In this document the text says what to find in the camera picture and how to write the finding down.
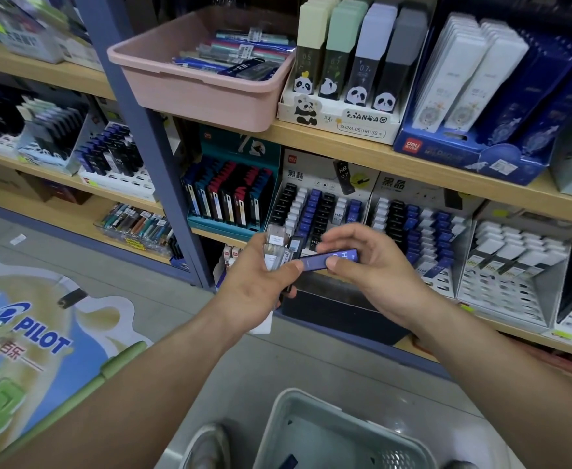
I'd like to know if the person's right hand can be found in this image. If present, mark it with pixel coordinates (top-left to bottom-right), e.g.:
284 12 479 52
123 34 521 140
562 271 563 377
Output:
315 222 439 334

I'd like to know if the person's left hand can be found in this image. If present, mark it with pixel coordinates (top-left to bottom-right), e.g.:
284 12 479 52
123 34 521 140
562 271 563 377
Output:
212 232 306 335

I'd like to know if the white label pencil lead case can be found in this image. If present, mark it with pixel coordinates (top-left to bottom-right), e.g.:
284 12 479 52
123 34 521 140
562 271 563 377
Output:
263 246 294 272

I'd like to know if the black pencil lead case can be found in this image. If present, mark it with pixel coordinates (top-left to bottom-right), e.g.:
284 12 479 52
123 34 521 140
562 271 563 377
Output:
280 236 307 308

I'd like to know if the blue pencil lead case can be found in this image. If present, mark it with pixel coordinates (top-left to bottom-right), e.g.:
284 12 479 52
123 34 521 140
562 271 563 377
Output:
293 248 360 273

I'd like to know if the clear pencil lead case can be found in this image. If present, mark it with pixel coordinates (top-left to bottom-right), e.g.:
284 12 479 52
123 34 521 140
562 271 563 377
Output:
265 224 287 249

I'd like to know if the person's right forearm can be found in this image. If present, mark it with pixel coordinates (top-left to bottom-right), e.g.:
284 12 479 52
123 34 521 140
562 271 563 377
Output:
409 300 572 469

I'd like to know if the person's left forearm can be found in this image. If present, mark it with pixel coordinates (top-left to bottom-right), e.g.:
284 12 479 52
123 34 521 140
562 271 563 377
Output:
0 305 273 469

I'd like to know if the white lead refill display box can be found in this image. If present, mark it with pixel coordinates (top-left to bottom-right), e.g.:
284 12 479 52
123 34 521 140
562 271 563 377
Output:
364 173 484 299
266 149 379 254

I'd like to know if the teal lead case display box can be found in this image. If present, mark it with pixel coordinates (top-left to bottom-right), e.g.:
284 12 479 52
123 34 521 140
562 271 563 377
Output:
181 124 282 242

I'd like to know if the white panda display box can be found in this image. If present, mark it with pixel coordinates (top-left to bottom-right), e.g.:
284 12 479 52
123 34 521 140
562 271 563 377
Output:
277 0 438 146

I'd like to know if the clear box of pens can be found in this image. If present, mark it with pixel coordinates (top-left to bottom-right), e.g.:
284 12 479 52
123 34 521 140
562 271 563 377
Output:
95 202 175 253

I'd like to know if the grey plastic shopping basket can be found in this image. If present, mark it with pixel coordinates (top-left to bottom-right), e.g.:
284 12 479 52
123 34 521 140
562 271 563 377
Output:
252 388 438 469

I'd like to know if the blue correction tape display box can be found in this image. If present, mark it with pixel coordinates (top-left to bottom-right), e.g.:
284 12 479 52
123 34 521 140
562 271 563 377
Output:
393 0 572 186

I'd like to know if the person's left shoe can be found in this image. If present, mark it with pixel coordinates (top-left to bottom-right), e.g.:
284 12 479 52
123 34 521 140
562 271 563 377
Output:
181 422 232 469

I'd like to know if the pink plastic bin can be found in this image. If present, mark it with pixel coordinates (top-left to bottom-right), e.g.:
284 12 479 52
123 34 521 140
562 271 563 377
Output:
106 5 299 133

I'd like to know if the white display of blue cases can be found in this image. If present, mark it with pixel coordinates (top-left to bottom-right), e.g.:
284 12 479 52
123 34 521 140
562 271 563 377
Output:
73 122 158 202

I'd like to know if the pile of packed pens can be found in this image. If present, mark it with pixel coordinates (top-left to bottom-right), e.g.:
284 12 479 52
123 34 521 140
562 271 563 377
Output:
171 26 296 82

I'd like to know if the row of lavender lead cases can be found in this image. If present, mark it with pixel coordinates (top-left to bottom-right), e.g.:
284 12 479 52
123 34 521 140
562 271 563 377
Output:
343 2 398 107

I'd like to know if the row of white correction tapes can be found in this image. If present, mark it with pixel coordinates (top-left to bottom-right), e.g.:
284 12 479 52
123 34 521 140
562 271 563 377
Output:
444 19 531 135
410 12 489 133

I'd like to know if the row of grey lead cases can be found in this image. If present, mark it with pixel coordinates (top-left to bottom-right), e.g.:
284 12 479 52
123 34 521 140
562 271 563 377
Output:
371 7 429 114

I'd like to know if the row of green lead cases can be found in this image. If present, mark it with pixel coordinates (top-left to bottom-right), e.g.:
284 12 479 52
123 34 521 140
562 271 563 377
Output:
318 0 369 100

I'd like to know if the row of yellow lead cases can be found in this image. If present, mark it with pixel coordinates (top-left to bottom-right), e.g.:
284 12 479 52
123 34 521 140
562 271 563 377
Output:
293 0 340 95

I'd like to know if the printed floor sticker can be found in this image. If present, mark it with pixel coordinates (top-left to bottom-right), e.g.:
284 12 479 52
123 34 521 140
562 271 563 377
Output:
0 254 155 469

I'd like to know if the row of blue correction tapes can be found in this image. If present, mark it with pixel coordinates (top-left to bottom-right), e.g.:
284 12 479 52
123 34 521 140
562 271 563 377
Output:
515 53 572 159
476 31 572 147

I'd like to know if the white display of grey cases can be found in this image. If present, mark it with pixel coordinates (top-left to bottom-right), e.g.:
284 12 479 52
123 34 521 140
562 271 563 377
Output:
15 96 106 176

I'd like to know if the brown cardboard box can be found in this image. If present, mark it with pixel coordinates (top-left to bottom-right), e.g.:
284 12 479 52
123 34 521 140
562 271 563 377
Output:
0 170 92 206

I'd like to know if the clear box with labels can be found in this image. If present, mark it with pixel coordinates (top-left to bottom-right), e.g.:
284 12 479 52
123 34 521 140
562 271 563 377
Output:
0 0 104 72

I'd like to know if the grey-blue shelf upright post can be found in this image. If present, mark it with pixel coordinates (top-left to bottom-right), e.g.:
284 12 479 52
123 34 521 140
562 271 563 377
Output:
73 0 216 291

